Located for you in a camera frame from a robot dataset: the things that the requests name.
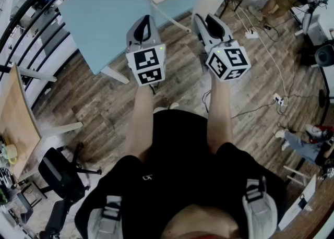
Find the black t-shirt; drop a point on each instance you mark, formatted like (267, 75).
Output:
(182, 159)

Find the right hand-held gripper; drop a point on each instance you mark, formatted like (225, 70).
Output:
(228, 61)

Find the yellow green mug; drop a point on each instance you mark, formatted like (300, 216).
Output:
(11, 153)

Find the white power strip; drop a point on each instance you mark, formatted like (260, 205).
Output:
(251, 34)
(279, 99)

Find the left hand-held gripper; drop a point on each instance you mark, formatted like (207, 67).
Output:
(147, 60)

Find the person's left forearm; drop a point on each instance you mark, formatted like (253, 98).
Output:
(141, 123)

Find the white table leg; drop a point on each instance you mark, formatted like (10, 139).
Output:
(114, 74)

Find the black office chair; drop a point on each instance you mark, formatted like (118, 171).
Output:
(58, 172)
(58, 217)

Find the person's right forearm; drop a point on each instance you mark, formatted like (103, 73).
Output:
(220, 118)

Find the light wooden table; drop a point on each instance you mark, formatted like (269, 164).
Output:
(15, 118)

